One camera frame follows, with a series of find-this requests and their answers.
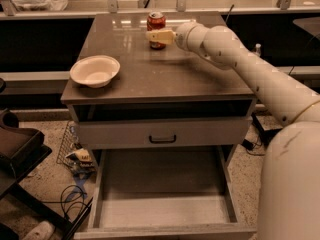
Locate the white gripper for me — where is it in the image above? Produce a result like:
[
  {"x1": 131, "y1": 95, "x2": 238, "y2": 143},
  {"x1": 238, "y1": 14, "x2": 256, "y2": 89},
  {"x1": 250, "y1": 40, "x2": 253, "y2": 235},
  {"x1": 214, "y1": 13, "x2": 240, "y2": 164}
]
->
[{"x1": 146, "y1": 22, "x2": 208, "y2": 53}]

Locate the red coke can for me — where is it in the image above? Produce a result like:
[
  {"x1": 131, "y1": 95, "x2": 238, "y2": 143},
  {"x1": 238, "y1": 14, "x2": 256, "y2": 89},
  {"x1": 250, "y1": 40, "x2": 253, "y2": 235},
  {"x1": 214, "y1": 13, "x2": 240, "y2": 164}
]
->
[{"x1": 147, "y1": 11, "x2": 166, "y2": 50}]

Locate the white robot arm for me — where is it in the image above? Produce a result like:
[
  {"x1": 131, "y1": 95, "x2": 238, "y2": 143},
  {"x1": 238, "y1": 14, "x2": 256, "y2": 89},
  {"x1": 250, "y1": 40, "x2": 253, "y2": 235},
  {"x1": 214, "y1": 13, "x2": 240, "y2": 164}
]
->
[{"x1": 146, "y1": 22, "x2": 320, "y2": 240}]

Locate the grey drawer cabinet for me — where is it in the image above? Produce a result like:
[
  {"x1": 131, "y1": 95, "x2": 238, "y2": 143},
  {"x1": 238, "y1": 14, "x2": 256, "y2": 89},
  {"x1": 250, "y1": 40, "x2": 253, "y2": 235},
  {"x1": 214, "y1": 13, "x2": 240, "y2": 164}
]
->
[{"x1": 60, "y1": 11, "x2": 258, "y2": 168}]

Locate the closed grey drawer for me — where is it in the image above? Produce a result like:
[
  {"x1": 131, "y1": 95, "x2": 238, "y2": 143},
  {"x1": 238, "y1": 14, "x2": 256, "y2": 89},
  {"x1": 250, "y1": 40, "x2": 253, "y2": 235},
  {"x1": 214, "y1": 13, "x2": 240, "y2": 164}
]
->
[{"x1": 76, "y1": 117, "x2": 251, "y2": 150}]

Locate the open grey bottom drawer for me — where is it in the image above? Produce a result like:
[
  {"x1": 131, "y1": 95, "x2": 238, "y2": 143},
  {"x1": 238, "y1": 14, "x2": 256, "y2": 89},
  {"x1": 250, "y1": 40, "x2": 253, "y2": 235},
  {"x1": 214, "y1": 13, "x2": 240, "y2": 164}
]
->
[{"x1": 74, "y1": 146, "x2": 256, "y2": 240}]

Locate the white paper bowl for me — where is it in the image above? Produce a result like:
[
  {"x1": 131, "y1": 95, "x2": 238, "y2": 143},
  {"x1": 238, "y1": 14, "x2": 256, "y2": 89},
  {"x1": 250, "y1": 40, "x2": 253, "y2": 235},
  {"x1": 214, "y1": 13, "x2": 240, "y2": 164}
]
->
[{"x1": 70, "y1": 55, "x2": 120, "y2": 88}]

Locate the clear plastic water bottle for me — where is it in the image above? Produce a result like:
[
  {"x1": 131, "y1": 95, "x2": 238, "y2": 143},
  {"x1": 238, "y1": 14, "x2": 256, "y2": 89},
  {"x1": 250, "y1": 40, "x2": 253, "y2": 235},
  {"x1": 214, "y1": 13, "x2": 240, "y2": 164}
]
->
[{"x1": 254, "y1": 43, "x2": 261, "y2": 56}]

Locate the black stand leg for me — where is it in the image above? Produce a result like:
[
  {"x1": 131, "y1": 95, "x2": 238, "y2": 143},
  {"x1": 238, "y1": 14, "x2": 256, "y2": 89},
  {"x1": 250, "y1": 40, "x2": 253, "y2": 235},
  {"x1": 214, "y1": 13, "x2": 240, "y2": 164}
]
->
[{"x1": 251, "y1": 114, "x2": 280, "y2": 147}]

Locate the snack chip bag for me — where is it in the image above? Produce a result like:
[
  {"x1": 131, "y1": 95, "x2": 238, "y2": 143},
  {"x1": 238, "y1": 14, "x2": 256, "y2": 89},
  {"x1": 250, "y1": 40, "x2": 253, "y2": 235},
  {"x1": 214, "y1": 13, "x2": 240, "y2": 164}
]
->
[{"x1": 65, "y1": 148, "x2": 95, "y2": 174}]

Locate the dark office chair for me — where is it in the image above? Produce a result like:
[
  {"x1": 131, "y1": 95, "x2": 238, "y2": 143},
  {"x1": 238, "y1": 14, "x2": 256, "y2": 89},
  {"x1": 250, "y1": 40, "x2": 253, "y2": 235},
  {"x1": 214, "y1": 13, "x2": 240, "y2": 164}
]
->
[{"x1": 0, "y1": 109, "x2": 73, "y2": 240}]

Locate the white shoe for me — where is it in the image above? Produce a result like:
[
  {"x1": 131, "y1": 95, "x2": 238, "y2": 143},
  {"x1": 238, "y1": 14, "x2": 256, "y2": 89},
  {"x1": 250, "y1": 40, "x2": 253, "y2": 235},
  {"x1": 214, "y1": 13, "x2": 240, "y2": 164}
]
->
[{"x1": 22, "y1": 221, "x2": 55, "y2": 240}]

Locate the black drawer handle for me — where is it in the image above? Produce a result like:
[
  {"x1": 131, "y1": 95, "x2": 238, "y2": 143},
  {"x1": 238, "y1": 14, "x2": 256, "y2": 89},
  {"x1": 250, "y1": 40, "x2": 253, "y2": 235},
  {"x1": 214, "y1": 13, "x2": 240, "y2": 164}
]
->
[{"x1": 149, "y1": 135, "x2": 177, "y2": 144}]

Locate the wire mesh basket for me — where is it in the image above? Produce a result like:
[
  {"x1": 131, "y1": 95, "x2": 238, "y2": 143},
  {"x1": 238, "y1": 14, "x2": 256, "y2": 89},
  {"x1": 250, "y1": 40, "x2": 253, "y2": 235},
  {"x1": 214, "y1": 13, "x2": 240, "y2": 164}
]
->
[{"x1": 56, "y1": 121, "x2": 82, "y2": 166}]

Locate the black cable on floor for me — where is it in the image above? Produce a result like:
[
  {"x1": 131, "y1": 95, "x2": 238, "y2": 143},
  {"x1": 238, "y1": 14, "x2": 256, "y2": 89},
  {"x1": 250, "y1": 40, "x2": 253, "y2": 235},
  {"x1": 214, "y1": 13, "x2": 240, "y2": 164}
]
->
[{"x1": 39, "y1": 184, "x2": 93, "y2": 222}]

